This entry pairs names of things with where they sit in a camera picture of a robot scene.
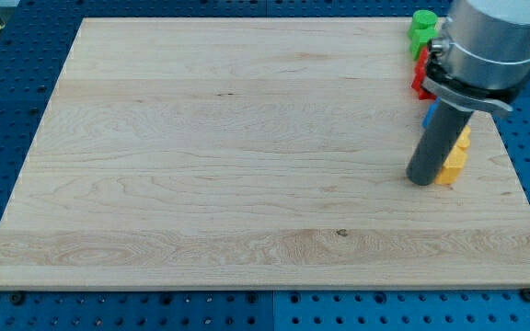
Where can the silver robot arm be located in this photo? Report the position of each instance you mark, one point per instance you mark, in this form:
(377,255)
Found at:
(481,58)

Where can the light wooden board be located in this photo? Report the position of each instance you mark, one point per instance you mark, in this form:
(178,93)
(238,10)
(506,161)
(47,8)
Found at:
(192,154)

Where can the blue block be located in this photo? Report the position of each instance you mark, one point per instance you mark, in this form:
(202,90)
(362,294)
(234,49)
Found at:
(429,114)

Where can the yellow large block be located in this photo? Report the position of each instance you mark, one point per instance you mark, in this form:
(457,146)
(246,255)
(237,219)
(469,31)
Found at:
(452,167)

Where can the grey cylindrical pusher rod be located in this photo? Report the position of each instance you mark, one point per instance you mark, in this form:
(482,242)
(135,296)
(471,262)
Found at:
(436,143)

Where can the red block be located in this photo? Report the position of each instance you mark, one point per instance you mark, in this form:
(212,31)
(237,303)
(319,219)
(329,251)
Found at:
(420,74)

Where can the green angular block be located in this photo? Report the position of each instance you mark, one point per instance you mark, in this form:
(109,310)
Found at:
(419,39)

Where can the yellow small block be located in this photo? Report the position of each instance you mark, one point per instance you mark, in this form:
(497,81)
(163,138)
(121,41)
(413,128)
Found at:
(463,142)

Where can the green round block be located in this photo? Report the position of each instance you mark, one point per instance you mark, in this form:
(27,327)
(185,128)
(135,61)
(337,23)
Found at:
(421,19)

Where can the black left bolt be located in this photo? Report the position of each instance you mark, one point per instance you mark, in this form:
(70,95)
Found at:
(16,298)

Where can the black bolt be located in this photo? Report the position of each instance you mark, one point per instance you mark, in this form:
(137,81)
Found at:
(16,298)
(525,294)

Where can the black right bolt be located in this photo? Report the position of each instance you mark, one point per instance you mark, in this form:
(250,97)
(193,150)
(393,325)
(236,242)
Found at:
(525,294)

